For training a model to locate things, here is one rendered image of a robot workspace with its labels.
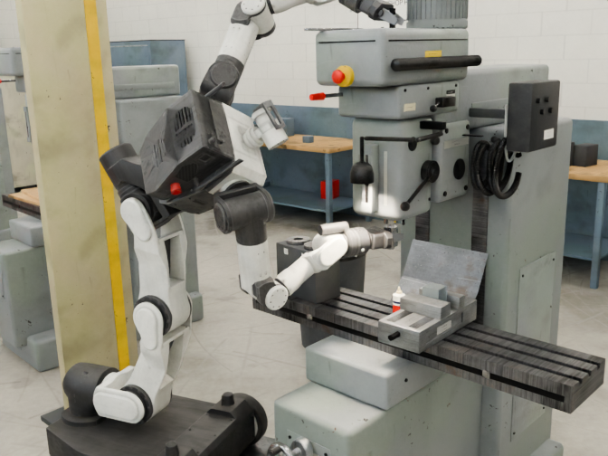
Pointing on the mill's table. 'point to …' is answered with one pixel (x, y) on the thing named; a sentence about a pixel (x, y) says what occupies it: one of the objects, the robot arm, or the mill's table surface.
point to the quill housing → (395, 166)
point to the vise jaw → (425, 306)
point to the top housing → (383, 38)
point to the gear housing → (395, 100)
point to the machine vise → (426, 325)
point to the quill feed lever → (429, 172)
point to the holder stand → (315, 294)
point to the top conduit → (434, 62)
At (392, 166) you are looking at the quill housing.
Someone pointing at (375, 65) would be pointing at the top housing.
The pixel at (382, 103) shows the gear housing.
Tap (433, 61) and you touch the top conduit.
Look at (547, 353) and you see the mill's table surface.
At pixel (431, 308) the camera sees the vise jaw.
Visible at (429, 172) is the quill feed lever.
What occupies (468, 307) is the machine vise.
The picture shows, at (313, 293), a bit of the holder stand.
